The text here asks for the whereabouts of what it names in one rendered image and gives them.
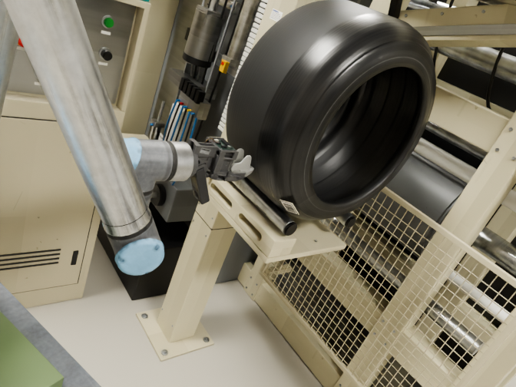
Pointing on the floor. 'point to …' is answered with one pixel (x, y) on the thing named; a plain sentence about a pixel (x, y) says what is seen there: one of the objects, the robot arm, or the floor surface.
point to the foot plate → (165, 349)
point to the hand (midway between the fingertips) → (248, 170)
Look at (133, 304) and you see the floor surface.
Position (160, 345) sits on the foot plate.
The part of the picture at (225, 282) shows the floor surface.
